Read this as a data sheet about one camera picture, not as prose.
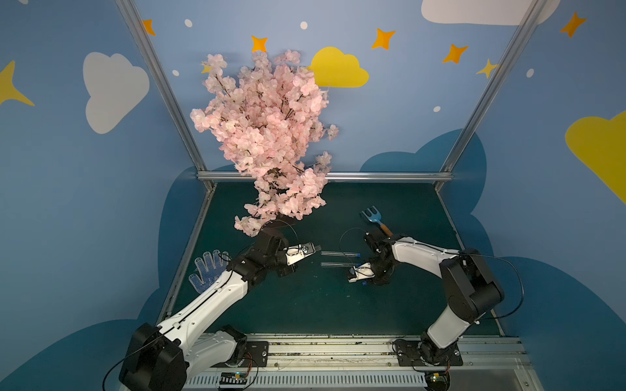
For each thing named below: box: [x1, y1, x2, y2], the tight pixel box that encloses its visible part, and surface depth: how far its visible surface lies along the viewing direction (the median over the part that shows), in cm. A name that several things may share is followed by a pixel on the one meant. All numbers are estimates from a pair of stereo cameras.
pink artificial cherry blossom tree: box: [189, 48, 340, 238], surface depth 72 cm
